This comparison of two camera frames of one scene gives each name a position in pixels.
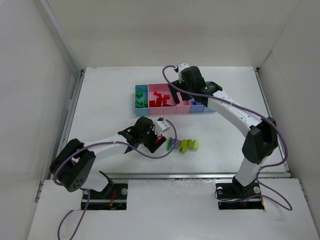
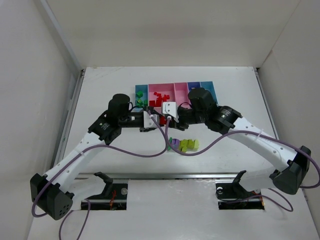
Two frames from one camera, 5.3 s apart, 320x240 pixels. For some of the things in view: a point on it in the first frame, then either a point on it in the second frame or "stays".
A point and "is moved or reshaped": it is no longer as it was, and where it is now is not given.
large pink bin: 163,89 stays
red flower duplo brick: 158,138 is moved or reshaped
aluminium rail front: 106,176 stays
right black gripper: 179,87 to 181,125
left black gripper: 155,143 to 146,128
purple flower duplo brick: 175,142 stays
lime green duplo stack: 188,145 stays
